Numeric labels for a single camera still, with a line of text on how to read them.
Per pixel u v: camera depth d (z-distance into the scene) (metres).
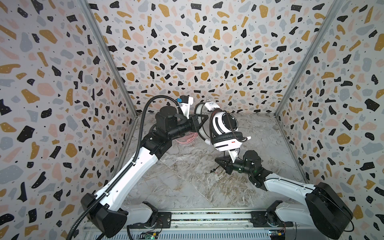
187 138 0.57
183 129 0.55
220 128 0.47
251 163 0.63
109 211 0.37
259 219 0.74
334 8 0.72
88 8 0.70
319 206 0.43
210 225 0.73
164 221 0.73
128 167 0.42
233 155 0.71
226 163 0.73
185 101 0.57
